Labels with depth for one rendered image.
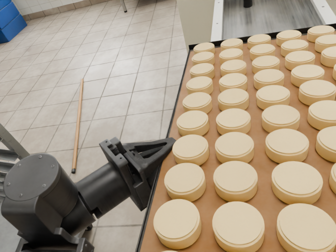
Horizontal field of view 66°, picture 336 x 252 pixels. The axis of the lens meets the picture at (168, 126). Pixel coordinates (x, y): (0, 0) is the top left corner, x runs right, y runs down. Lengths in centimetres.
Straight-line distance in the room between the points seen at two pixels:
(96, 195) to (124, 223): 117
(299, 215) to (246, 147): 11
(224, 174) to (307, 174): 9
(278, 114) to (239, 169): 12
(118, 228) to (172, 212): 123
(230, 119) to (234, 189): 13
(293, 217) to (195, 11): 118
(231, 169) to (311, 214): 9
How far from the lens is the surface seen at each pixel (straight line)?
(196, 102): 44
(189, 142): 36
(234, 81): 49
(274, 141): 36
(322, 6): 91
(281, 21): 97
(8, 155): 112
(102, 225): 157
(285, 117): 40
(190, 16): 138
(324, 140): 37
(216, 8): 98
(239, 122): 39
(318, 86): 46
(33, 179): 30
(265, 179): 34
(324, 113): 41
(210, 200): 32
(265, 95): 44
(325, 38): 63
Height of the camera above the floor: 126
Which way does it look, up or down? 43 degrees down
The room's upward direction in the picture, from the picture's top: 19 degrees counter-clockwise
